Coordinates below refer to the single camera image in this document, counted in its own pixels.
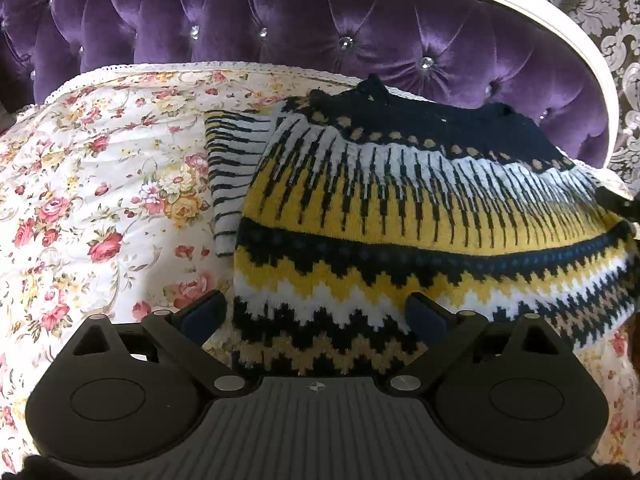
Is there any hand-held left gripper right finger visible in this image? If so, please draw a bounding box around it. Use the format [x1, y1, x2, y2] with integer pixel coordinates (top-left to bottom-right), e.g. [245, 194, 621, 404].
[386, 293, 569, 397]

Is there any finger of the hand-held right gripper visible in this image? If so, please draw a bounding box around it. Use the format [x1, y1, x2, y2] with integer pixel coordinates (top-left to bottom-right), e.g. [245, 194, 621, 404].
[595, 186, 640, 241]

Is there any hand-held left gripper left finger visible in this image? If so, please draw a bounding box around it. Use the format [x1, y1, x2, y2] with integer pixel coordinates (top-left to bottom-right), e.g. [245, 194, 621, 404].
[64, 289, 252, 399]

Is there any patterned yellow black knit sweater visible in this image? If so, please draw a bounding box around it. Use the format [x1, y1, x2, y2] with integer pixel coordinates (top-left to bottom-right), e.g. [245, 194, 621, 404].
[204, 74, 640, 380]

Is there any floral quilted blanket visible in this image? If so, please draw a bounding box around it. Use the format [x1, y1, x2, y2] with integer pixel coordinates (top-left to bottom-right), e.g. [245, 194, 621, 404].
[0, 61, 640, 476]

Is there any brown silver damask curtain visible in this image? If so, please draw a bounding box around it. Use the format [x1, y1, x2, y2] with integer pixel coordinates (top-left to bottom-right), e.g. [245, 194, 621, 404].
[470, 0, 640, 188]

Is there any purple tufted sofa white frame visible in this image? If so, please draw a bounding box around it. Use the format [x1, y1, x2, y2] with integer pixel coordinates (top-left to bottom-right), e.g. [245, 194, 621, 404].
[0, 0, 622, 171]

